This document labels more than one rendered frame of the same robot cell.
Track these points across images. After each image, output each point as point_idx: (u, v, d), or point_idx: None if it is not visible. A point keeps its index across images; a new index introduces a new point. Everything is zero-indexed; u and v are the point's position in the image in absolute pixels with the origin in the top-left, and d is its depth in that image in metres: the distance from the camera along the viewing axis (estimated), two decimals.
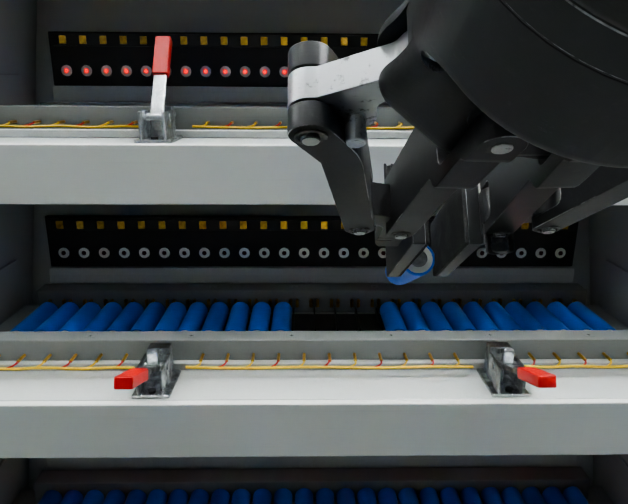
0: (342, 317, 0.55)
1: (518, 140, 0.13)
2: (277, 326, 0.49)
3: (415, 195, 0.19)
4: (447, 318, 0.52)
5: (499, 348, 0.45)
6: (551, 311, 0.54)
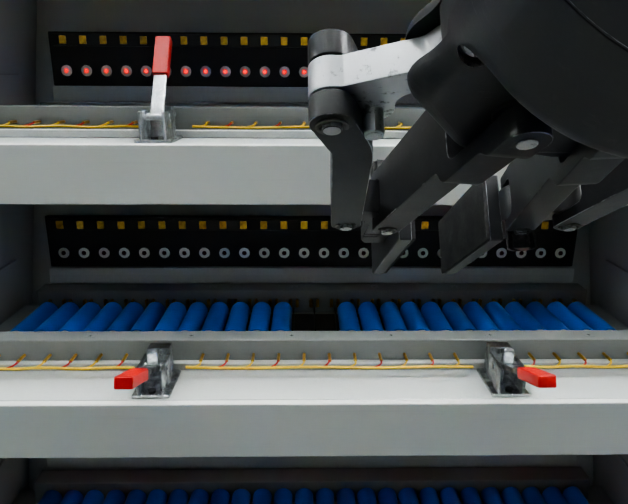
0: None
1: (545, 136, 0.13)
2: (277, 326, 0.49)
3: (415, 190, 0.19)
4: (447, 318, 0.52)
5: (499, 348, 0.45)
6: (551, 311, 0.54)
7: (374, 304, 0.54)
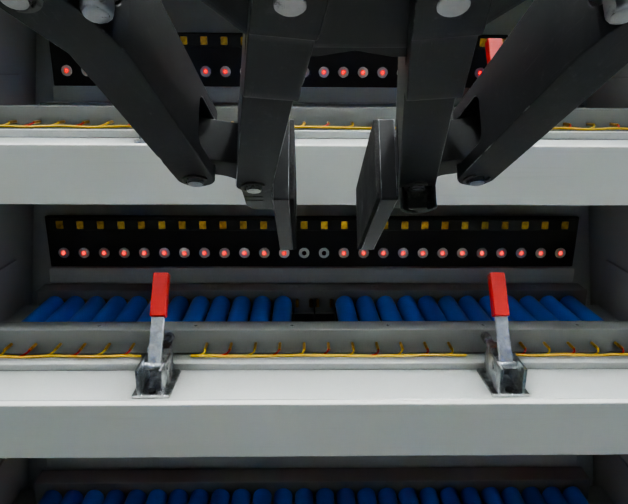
0: None
1: None
2: (278, 319, 0.50)
3: None
4: (443, 311, 0.54)
5: (491, 337, 0.47)
6: (544, 305, 0.55)
7: (371, 298, 0.56)
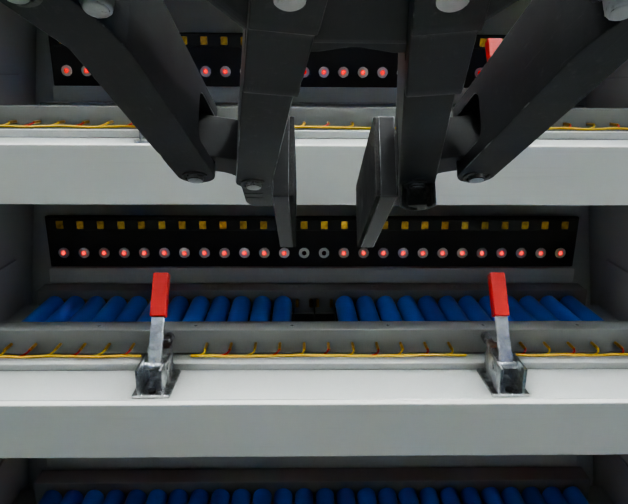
0: None
1: None
2: (278, 319, 0.50)
3: None
4: (443, 311, 0.54)
5: (491, 337, 0.47)
6: (544, 305, 0.55)
7: (371, 298, 0.56)
